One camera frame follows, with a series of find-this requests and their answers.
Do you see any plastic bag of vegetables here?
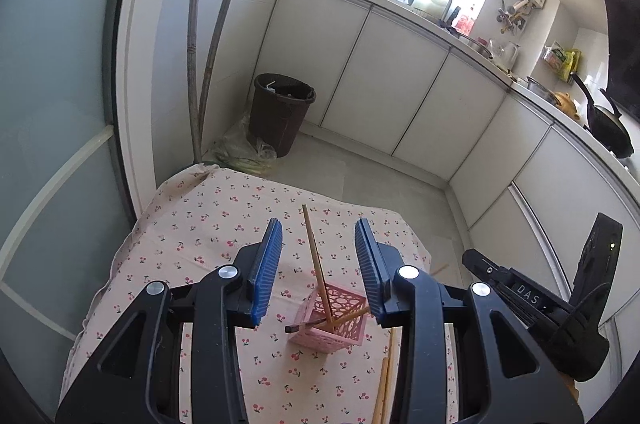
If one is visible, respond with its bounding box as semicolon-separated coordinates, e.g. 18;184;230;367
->
204;111;278;176

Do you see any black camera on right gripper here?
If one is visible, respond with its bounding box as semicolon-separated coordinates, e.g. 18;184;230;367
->
570;213;623;326

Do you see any cherry print tablecloth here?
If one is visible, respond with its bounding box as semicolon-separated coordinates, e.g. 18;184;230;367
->
58;162;459;424

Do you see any white kettle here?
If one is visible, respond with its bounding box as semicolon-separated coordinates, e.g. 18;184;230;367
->
494;42;520;73

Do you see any black chopstick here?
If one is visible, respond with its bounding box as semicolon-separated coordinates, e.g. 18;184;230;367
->
284;318;326;334

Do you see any blue-handled mop pole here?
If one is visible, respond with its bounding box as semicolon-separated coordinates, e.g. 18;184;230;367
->
186;0;202;162

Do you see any dark-handled broom pole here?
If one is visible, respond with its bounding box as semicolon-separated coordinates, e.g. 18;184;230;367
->
196;0;262;156

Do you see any pink perforated utensil holder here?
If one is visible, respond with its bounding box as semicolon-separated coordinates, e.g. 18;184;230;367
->
285;283;369;354

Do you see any black range hood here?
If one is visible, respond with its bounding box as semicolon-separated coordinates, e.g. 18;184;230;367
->
604;0;640;121

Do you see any dark brown trash bin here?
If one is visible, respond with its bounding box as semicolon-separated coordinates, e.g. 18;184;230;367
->
248;73;317;158

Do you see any black frying pan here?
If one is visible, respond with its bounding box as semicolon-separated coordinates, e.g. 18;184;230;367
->
570;72;634;159

